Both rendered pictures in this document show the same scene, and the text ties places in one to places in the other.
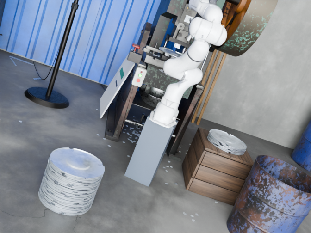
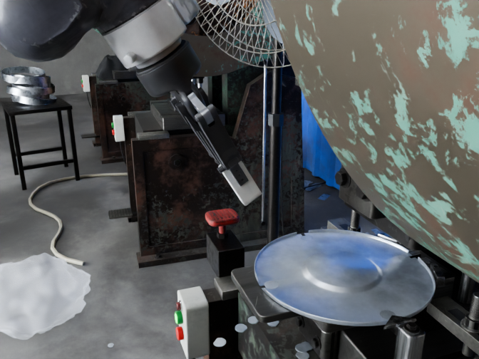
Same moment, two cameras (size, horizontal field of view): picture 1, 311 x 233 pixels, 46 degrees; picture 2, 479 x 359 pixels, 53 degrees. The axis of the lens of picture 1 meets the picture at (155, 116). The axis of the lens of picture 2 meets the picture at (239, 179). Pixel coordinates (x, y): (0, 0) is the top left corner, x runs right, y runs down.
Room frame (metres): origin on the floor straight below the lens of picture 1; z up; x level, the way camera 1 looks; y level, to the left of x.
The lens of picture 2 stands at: (2.66, -0.63, 1.20)
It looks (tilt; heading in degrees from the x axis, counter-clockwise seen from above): 20 degrees down; 82
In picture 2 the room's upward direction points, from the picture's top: straight up
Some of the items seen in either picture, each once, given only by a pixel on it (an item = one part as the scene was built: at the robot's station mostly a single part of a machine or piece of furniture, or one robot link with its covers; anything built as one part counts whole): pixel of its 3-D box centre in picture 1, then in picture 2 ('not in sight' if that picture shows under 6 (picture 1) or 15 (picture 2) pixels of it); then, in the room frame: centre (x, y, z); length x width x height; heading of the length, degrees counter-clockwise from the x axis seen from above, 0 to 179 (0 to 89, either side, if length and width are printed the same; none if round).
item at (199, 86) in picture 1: (186, 94); not in sight; (3.23, -0.18, 0.45); 0.92 x 0.12 x 0.90; 12
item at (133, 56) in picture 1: (132, 63); (225, 273); (2.75, 0.31, 0.62); 0.10 x 0.06 x 0.20; 102
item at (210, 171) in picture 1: (215, 164); not in sight; (2.58, -0.56, 0.18); 0.40 x 0.38 x 0.35; 7
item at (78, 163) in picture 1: (77, 162); not in sight; (1.72, 0.29, 0.23); 0.29 x 0.29 x 0.01
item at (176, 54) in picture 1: (176, 54); (341, 269); (2.92, 0.03, 0.78); 0.29 x 0.29 x 0.01
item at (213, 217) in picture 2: (134, 49); (222, 229); (2.75, 0.33, 0.72); 0.07 x 0.06 x 0.08; 12
